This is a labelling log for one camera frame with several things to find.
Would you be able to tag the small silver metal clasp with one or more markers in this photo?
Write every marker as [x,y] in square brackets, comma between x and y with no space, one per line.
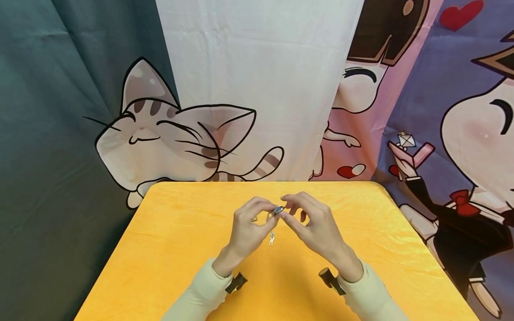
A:
[278,209]

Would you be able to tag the person's right thumb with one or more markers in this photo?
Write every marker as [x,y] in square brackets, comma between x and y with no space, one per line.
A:
[291,224]

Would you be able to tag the person's right forearm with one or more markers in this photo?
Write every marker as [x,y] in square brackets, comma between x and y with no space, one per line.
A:
[371,296]

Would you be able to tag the person's right hand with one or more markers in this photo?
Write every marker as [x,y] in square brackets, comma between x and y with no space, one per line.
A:
[321,236]

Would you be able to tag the black wrist band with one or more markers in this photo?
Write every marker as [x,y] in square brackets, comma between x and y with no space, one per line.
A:
[331,281]
[236,283]

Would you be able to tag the person's left forearm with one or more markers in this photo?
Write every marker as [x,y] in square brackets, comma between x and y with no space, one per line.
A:
[200,294]

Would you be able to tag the person's right index finger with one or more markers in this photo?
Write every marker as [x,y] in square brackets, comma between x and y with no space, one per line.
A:
[300,199]

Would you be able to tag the person's right fingers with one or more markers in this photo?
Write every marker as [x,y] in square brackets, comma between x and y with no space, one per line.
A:
[304,216]

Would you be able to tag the person's left hand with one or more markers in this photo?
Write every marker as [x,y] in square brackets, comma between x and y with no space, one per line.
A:
[245,236]

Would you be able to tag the person's left thumb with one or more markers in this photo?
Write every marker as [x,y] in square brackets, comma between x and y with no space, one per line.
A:
[266,221]

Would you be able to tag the person's left index finger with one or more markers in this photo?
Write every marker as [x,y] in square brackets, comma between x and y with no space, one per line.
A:
[260,203]

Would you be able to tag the small white figure charm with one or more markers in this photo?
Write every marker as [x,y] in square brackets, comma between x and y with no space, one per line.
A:
[272,239]

